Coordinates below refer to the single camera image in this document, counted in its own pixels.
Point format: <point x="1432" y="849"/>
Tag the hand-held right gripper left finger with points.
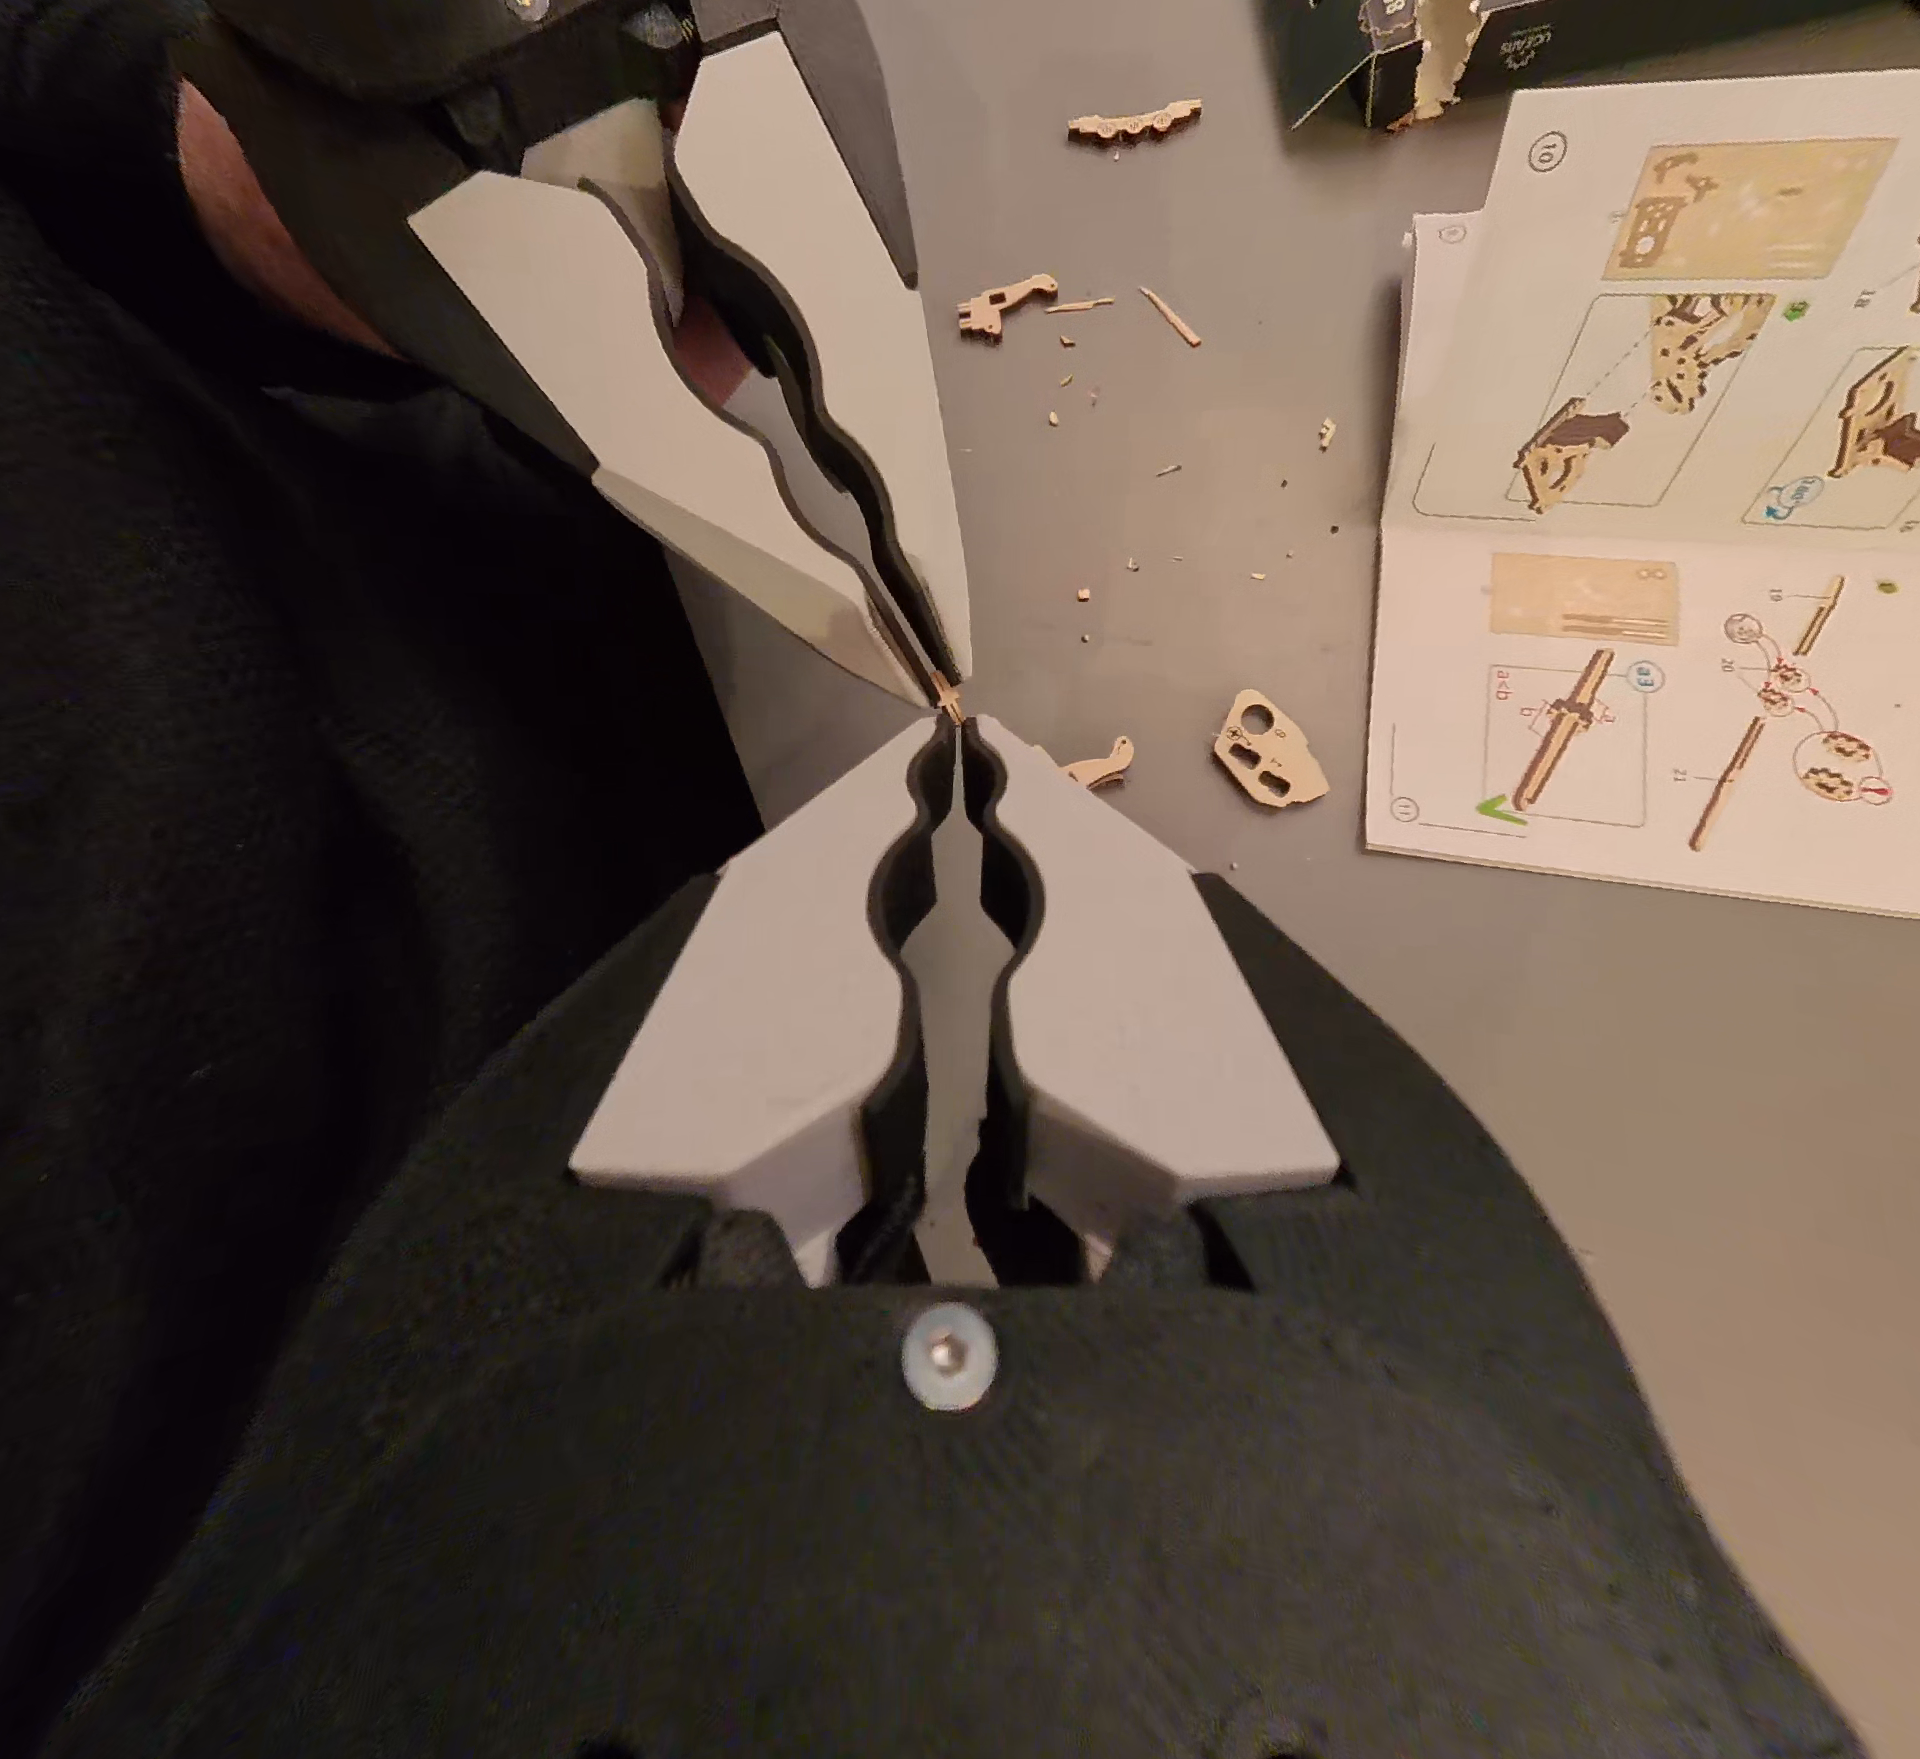
<point x="735" y="1040"/>

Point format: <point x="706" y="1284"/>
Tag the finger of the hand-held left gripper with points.
<point x="846" y="320"/>
<point x="602" y="334"/>

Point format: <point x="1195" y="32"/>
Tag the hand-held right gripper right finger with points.
<point x="1185" y="1040"/>

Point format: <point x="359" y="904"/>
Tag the small wooden peg part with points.
<point x="946" y="693"/>

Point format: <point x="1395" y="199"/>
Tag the person's left forearm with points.
<point x="255" y="230"/>

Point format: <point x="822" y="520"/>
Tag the key-shaped wooden part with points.
<point x="1002" y="308"/>

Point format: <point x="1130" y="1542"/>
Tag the thin wooden sliver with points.
<point x="1080" y="308"/>

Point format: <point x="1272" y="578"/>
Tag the small wooden lever part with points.
<point x="1102" y="766"/>

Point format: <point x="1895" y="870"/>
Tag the oval wooden plate with holes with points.
<point x="1303" y="756"/>

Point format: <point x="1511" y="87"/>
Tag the notched wooden strip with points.
<point x="1136" y="123"/>

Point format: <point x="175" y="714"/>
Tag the scattered wood splinters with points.
<point x="1077" y="593"/>

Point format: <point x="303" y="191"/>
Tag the person's black jacket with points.
<point x="226" y="739"/>

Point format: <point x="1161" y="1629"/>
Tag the white instruction booklet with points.
<point x="1651" y="470"/>

